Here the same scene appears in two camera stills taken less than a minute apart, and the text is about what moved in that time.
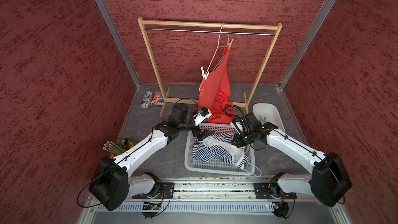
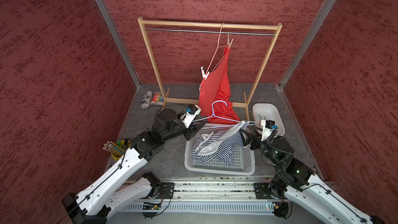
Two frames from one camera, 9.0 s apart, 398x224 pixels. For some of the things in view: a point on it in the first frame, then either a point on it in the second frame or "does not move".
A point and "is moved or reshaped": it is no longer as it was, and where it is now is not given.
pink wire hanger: x=210 y=67 does not move
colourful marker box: x=157 y=100 does not move
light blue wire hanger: x=251 y=172 -> x=212 y=115
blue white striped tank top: x=220 y=147 is moved or reshaped
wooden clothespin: x=229 y=43 does not move
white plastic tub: x=267 y=112 does not move
